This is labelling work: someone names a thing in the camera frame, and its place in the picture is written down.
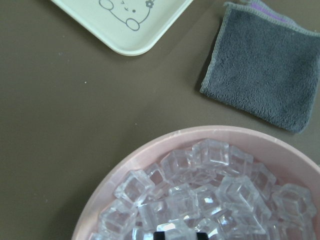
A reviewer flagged pink bowl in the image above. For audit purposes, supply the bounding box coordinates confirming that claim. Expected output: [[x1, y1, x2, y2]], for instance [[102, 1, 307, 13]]
[[72, 125, 320, 240]]

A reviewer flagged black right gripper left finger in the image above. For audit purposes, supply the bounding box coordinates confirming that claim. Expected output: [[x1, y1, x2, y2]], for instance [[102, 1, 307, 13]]
[[153, 231, 166, 240]]

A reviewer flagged cream rabbit serving tray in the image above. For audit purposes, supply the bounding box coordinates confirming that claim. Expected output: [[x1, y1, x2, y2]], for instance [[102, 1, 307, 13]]
[[53, 0, 192, 56]]

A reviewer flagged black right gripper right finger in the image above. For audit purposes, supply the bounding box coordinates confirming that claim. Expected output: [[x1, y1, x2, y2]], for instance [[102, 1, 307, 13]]
[[196, 232, 209, 240]]

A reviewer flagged grey folded cloth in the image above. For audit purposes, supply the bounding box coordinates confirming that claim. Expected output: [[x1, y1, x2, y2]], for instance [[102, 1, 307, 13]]
[[200, 0, 320, 133]]

